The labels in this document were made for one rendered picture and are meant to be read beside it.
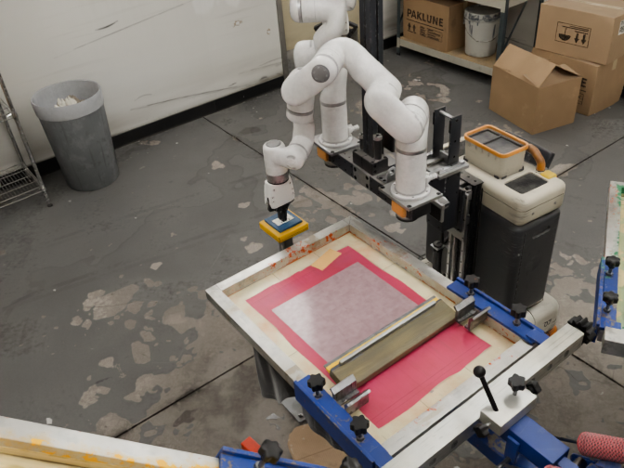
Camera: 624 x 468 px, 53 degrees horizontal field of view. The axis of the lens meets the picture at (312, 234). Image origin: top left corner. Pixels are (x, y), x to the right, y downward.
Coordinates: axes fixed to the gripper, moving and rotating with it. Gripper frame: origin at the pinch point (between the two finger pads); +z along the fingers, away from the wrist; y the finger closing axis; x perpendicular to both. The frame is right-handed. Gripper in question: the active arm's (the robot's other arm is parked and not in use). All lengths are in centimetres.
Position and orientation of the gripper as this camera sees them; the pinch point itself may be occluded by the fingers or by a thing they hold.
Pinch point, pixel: (282, 214)
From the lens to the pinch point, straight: 220.8
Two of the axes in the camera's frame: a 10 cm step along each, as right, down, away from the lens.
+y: -7.9, 4.1, -4.5
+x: 6.0, 4.4, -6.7
